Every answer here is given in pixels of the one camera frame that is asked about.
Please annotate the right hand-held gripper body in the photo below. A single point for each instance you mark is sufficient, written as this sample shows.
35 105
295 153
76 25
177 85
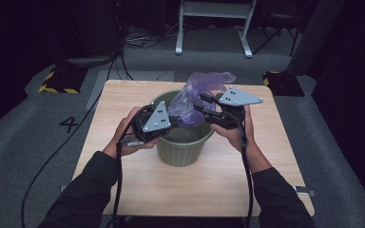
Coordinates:
234 98

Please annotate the green ribbed trash bin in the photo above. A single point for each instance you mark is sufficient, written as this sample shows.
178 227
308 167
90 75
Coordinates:
183 152

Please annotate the person's left hand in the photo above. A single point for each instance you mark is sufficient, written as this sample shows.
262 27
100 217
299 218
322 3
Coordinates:
123 136

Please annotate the grey column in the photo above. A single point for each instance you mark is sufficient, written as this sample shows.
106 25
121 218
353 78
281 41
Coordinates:
313 38

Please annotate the grey table bracket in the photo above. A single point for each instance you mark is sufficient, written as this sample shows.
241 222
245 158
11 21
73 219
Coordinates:
63 188
305 190

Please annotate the purple plastic bag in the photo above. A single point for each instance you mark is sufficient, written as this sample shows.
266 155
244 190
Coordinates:
202 85

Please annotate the black tripod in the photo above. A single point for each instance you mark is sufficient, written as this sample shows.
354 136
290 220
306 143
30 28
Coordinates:
278 30

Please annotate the white metal stand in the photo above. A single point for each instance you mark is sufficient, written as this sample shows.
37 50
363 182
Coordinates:
214 9

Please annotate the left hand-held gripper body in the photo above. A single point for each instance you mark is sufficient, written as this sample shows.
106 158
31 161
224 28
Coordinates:
155 122

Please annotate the black yellow striped base plate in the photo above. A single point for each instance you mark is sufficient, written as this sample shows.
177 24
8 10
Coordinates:
63 80
283 84

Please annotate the dark equipment stand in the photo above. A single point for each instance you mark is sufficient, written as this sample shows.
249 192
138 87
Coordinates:
88 31

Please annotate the person's right hand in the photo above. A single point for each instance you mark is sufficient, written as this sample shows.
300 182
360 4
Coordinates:
237 136

